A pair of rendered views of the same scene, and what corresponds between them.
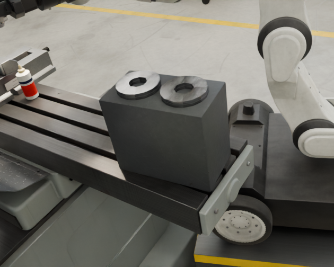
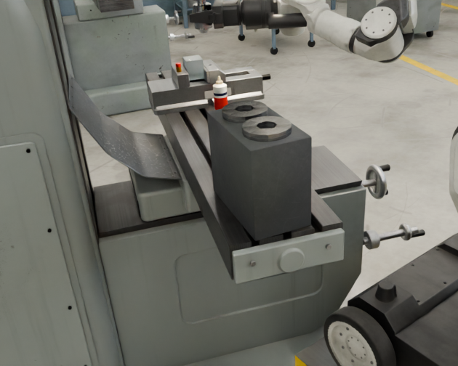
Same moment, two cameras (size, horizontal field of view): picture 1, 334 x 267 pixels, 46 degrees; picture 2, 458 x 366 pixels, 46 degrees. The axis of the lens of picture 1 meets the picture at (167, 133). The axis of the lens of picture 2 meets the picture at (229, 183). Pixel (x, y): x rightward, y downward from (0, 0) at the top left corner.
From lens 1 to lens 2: 54 cm
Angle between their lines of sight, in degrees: 32
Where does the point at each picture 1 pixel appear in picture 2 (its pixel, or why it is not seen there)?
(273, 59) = (457, 163)
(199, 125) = (249, 160)
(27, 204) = (151, 195)
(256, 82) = not seen: outside the picture
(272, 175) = (429, 320)
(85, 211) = (209, 240)
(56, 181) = (185, 189)
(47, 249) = (154, 250)
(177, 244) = not seen: hidden behind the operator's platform
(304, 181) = not seen: outside the picture
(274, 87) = not seen: outside the picture
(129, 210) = not seen: hidden behind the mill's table
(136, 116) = (222, 136)
